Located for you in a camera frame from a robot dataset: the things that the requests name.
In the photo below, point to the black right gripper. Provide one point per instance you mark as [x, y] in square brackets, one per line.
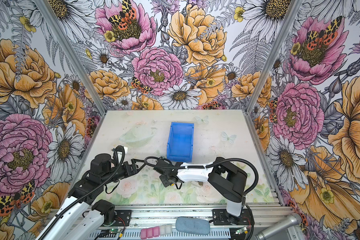
[162, 178]

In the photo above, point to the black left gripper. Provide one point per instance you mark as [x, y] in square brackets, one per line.
[134, 167]

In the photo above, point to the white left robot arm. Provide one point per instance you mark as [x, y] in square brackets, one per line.
[80, 215]

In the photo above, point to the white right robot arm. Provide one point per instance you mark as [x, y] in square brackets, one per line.
[228, 179]

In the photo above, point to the blue plastic bin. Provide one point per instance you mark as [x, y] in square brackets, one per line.
[180, 142]

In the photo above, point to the pink white eraser block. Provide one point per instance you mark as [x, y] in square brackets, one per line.
[154, 232]

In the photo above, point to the grey blue sponge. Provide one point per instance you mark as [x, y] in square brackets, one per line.
[193, 226]

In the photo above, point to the silver metal cylinder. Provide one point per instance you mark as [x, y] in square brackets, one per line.
[290, 221]

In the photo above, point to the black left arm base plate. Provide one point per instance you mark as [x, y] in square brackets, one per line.
[118, 218]

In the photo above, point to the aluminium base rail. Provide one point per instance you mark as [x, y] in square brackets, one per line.
[131, 220]

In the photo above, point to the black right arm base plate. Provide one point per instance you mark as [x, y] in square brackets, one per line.
[221, 217]

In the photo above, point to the aluminium corner post left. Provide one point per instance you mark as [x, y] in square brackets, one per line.
[51, 19]

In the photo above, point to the aluminium corner post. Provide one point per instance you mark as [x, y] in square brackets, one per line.
[279, 40]
[51, 19]

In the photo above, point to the aluminium corner post right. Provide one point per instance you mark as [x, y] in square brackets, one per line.
[279, 40]

